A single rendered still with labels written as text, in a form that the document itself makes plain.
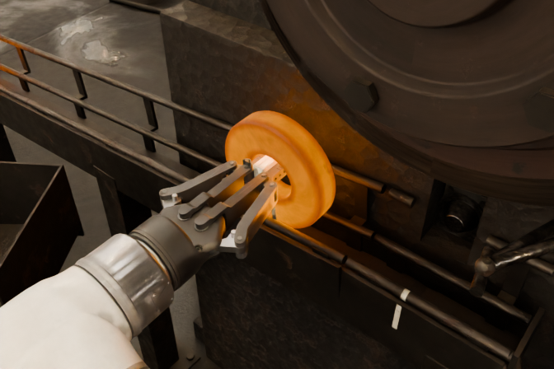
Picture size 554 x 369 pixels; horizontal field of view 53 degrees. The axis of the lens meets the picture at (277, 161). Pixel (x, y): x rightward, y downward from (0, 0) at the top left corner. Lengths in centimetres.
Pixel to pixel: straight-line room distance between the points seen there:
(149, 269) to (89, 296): 6
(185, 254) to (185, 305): 97
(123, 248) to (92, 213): 129
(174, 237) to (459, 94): 32
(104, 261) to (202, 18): 40
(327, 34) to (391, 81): 6
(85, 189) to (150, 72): 78
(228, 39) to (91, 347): 43
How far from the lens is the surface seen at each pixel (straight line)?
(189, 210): 60
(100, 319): 52
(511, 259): 43
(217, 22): 80
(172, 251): 56
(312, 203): 65
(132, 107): 229
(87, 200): 188
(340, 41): 40
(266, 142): 65
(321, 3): 40
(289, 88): 71
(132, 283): 53
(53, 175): 81
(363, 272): 65
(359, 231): 71
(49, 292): 53
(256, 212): 60
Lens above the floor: 120
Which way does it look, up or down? 38 degrees down
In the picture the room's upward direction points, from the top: straight up
